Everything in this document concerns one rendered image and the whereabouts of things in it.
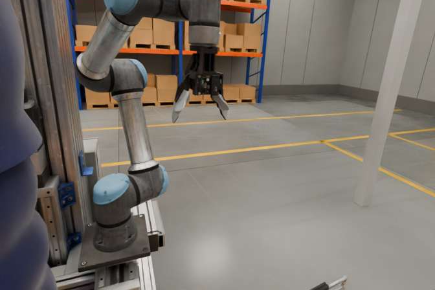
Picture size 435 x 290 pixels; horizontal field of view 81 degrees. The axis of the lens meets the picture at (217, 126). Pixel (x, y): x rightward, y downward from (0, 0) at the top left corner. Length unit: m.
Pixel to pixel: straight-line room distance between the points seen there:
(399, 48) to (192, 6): 2.67
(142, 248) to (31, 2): 0.85
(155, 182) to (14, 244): 0.67
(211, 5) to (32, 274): 0.56
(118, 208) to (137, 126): 0.29
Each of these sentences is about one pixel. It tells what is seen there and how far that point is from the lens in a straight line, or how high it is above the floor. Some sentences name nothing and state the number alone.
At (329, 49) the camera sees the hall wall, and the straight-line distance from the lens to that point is 12.00.
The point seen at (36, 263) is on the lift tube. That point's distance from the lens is 0.41.
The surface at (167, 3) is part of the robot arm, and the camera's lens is 0.67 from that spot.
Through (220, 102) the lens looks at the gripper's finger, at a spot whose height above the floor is 1.57.
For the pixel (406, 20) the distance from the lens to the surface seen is 3.13.
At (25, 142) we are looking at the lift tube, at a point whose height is 1.61.
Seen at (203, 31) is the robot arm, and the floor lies 1.75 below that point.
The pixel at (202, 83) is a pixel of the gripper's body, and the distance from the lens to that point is 0.62.
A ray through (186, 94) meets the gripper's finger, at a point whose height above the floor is 1.60.
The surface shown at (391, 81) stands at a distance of 3.13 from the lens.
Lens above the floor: 1.72
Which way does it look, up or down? 17 degrees down
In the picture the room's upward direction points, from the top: 3 degrees clockwise
